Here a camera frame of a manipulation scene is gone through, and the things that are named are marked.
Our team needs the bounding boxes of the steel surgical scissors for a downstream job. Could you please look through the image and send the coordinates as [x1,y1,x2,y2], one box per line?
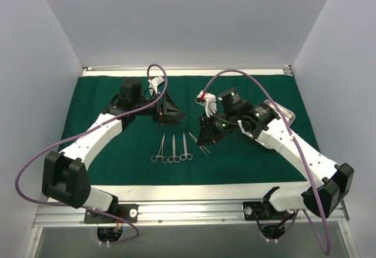
[167,135,180,163]

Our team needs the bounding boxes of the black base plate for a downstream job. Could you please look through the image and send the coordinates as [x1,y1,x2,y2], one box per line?
[242,201,294,221]
[83,203,139,224]

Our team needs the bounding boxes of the steel instrument tray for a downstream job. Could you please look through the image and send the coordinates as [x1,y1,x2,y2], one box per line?
[255,99,296,150]

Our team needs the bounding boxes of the steel tweezers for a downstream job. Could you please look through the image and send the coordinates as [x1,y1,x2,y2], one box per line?
[188,132,212,156]

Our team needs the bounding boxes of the steel forceps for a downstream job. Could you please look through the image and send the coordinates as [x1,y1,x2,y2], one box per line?
[180,133,193,161]
[150,135,167,163]

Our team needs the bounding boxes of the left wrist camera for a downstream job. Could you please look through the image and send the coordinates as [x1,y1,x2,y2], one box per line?
[148,76,165,95]

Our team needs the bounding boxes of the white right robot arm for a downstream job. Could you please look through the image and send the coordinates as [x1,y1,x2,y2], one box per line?
[196,88,354,219]

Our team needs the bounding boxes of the aluminium front rail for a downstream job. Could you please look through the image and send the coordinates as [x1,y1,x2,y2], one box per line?
[32,196,350,229]

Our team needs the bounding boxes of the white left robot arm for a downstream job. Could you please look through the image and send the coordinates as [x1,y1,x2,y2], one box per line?
[42,76,186,222]

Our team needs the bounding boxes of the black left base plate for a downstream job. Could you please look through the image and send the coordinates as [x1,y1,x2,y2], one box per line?
[83,203,139,224]

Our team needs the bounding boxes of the green surgical cloth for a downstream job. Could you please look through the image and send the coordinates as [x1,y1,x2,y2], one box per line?
[58,74,321,186]

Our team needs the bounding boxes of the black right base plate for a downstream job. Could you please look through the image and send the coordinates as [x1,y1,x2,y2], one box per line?
[242,201,294,221]

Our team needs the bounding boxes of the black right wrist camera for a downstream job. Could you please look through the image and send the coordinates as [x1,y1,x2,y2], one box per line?
[218,87,251,115]

